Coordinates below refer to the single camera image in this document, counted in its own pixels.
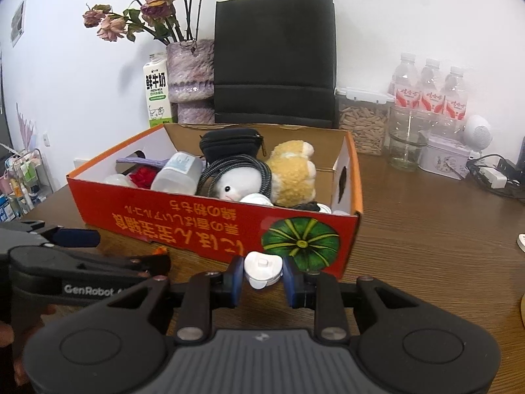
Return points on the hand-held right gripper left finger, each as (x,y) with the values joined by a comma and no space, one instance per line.
(236,281)

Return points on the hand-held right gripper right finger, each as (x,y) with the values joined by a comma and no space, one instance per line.
(289,283)

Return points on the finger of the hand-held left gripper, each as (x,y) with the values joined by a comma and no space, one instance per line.
(78,238)
(102,263)

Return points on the small white plastic device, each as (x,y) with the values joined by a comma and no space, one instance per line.
(262,266)

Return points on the orange cardboard box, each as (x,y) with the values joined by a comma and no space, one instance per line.
(184,217)

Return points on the lavender fabric pouch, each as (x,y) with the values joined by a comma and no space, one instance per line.
(135,160)

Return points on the dark zipper case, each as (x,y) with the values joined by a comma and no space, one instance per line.
(229,143)

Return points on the wooden desktop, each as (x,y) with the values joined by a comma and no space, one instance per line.
(430,246)

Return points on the person's left hand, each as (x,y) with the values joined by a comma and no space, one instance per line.
(5,332)

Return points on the rack of toiletries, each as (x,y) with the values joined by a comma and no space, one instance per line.
(18,184)

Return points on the small white lid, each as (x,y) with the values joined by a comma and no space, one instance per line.
(326,208)

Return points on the small white round container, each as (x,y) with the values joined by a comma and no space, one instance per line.
(256,200)

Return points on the red fabric flower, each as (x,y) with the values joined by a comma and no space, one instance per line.
(143,176)

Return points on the white plush toy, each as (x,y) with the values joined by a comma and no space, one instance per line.
(240,182)

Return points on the yellow plush toy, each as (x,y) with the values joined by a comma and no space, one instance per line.
(293,172)

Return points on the translucent white plastic jar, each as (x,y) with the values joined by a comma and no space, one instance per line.
(176,174)

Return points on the green white milk carton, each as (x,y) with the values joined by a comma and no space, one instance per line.
(158,94)

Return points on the clear pellet storage container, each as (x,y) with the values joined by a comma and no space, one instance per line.
(361,127)

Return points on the empty glass jar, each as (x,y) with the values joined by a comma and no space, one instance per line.
(406,143)

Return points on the purple marbled vase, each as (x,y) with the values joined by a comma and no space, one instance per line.
(190,78)

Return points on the pale tin box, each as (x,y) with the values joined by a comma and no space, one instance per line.
(443,158)

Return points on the red label water bottle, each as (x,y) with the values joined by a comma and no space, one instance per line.
(405,86)
(455,98)
(431,92)

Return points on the white charger plug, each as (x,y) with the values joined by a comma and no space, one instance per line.
(492,177)

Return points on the black paper bag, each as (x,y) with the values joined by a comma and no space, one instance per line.
(275,49)

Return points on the yellow paper cup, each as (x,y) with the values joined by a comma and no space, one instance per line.
(523,304)

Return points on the white bottle cap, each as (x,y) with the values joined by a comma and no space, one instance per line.
(521,242)

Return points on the white round speaker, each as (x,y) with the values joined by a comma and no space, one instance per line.
(479,133)

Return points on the bunch of dried roses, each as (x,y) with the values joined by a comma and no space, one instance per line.
(156,4)

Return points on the white wall socket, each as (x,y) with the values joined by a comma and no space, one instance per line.
(46,138)

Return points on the purple wall decal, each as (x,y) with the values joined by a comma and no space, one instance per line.
(25,127)

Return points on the wall poster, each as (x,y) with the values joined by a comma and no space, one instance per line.
(18,20)

